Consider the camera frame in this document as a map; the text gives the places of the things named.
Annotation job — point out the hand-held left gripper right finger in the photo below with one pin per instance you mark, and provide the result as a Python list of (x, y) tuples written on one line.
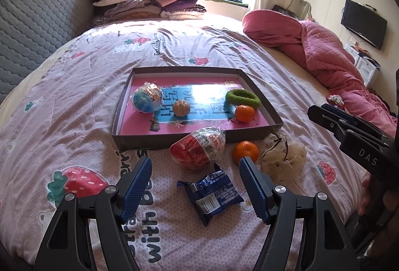
[(252, 187)]

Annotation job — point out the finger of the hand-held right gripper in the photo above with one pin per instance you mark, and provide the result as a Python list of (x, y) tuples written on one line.
[(349, 121), (327, 123)]

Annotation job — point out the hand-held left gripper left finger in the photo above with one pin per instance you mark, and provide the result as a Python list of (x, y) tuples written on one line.
[(137, 187)]

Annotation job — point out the tangerine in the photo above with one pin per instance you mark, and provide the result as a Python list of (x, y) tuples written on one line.
[(244, 113), (246, 152)]

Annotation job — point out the blue snack packet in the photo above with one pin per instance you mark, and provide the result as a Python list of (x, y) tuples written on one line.
[(212, 193)]

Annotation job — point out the shallow cardboard box tray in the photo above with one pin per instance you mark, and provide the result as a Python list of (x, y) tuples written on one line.
[(124, 141)]

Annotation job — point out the red toy egg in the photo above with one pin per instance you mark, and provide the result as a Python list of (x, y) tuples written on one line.
[(196, 149)]

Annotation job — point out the blue orange toy egg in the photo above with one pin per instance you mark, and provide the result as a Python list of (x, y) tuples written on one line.
[(146, 99)]

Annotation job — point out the walnut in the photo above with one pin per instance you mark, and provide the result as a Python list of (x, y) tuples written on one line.
[(181, 108)]

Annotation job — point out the person's right hand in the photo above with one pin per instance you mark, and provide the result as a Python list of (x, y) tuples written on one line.
[(366, 196)]

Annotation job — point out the small colourful toy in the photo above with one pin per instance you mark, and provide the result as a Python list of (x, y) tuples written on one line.
[(335, 101)]

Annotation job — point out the white drawer cabinet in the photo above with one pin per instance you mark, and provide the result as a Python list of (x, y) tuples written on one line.
[(364, 65)]

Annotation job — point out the pink quilt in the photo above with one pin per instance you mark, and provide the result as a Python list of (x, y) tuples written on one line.
[(327, 53)]

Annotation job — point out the black television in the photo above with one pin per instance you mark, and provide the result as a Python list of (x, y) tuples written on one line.
[(363, 23)]

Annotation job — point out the strawberry printed blanket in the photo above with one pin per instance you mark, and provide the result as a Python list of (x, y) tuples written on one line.
[(78, 103)]

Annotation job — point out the pink pillow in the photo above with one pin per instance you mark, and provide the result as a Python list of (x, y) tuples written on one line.
[(268, 26)]

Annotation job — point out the black bag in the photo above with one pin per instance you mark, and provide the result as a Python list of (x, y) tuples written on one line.
[(282, 11)]

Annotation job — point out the metal chair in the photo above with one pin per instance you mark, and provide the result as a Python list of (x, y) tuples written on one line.
[(299, 3)]

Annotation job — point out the grey quilted headboard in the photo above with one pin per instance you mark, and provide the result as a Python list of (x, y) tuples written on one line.
[(37, 15)]

